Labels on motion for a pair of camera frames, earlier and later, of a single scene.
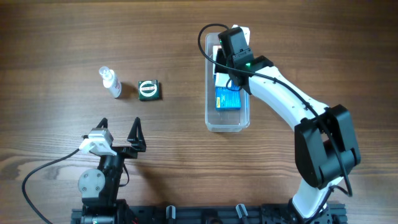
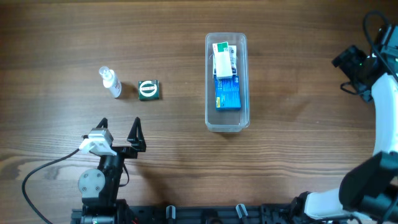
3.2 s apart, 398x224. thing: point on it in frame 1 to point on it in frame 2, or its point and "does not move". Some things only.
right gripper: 219,62 to 347,59
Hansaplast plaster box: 215,48 to 232,51
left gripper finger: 136,136 does not move
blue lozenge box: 227,99 does not move
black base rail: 267,214 does not move
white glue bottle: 111,81 does not move
